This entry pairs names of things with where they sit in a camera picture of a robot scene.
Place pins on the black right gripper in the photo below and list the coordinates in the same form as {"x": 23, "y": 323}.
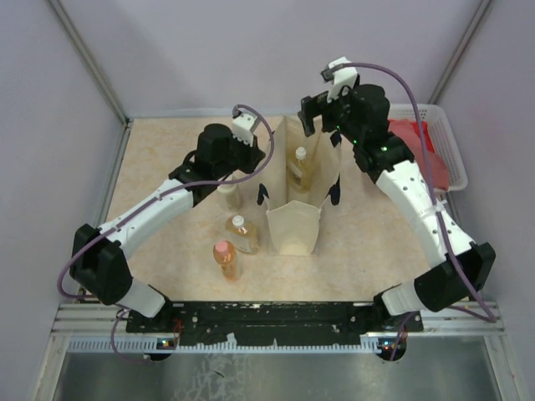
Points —
{"x": 315, "y": 106}

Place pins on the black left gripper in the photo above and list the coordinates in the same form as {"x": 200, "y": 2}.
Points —
{"x": 255, "y": 154}

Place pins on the white opaque lotion bottle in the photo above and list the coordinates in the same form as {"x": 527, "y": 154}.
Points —
{"x": 231, "y": 194}

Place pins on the clear yellow bottle white cap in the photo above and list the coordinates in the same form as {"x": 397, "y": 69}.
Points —
{"x": 300, "y": 170}

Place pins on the orange bottle pink cap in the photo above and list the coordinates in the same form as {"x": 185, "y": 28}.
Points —
{"x": 225, "y": 256}

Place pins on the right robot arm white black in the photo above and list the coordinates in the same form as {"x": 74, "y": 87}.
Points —
{"x": 459, "y": 267}

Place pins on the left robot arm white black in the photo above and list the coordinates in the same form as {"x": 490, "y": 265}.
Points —
{"x": 99, "y": 263}

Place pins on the red and pink cloths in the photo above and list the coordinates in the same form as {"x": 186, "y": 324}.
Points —
{"x": 408, "y": 131}

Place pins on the white perforated plastic basket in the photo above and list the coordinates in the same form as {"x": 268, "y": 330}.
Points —
{"x": 442, "y": 138}

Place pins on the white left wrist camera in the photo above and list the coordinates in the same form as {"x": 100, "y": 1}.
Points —
{"x": 243, "y": 126}

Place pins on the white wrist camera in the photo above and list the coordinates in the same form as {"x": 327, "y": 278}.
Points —
{"x": 243, "y": 126}
{"x": 339, "y": 77}

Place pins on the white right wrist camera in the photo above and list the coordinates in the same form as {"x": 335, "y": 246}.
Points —
{"x": 339, "y": 77}

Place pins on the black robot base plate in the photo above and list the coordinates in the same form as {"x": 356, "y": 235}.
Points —
{"x": 288, "y": 325}

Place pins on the aluminium frame rail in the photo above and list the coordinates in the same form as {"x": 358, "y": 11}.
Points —
{"x": 91, "y": 327}

